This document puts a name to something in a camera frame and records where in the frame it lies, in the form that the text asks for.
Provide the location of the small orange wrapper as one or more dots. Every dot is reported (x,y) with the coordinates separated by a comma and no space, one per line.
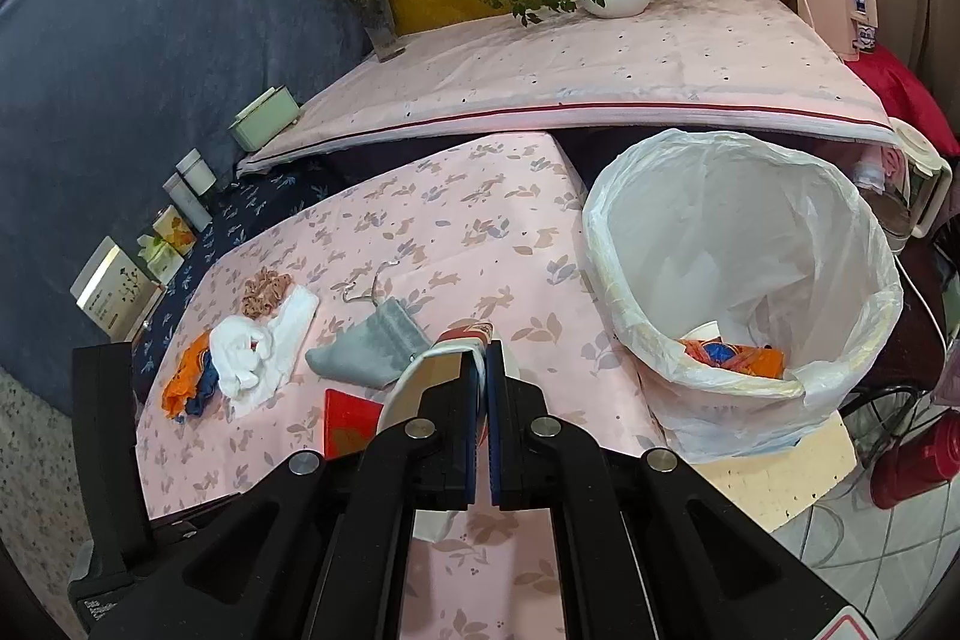
(187,370)

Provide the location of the small green carton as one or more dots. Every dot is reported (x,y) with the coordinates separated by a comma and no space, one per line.
(159,259)

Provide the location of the light green tissue box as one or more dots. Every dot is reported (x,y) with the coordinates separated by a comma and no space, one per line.
(262,119)

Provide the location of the cream gift box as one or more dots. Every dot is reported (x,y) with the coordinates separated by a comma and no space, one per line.
(112,295)

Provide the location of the tall white bottle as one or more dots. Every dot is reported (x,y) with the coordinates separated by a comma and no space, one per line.
(186,201)

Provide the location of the red cardboard box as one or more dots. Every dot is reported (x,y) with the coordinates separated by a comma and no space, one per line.
(349,422)

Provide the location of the blue backdrop cloth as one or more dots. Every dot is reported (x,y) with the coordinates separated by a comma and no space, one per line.
(150,48)

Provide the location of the short white jar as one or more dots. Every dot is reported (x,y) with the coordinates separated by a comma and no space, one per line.
(196,171)

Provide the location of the yellow board under bin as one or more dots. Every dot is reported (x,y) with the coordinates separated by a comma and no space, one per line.
(780,471)

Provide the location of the crushed white paper cup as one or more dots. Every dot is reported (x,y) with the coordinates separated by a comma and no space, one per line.
(703,331)

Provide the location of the red cloth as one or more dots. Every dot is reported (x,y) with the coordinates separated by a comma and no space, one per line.
(900,93)

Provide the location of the beige scrunchie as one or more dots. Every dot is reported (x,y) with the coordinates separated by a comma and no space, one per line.
(262,295)

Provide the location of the glass vase with red flowers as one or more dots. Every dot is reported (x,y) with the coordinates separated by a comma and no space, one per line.
(375,18)

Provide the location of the white electric kettle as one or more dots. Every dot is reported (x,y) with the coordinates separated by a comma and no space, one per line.
(919,160)

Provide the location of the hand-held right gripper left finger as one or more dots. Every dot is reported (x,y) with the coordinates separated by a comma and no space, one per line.
(471,400)

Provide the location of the dark side table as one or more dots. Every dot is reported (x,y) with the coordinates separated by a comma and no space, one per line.
(919,340)

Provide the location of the large orange wrapper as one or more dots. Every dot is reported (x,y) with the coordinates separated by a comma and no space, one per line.
(739,359)

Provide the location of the trash can with white bag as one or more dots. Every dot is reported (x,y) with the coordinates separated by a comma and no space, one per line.
(742,220)

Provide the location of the red and white paper cup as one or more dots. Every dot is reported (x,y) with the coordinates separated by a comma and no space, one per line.
(420,377)

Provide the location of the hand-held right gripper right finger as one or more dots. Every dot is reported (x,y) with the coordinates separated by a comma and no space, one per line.
(493,400)

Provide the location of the pink dotted quilt cover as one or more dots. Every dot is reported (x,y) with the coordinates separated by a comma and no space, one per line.
(600,70)

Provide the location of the red thermos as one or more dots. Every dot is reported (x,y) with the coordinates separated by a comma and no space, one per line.
(915,464)

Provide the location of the pink rabbit-print tablecloth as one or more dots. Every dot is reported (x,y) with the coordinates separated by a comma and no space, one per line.
(450,220)

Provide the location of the navy floral cloth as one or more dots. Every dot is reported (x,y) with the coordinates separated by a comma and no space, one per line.
(247,205)

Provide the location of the white tissue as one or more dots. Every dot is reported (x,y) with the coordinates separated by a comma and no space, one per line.
(255,347)

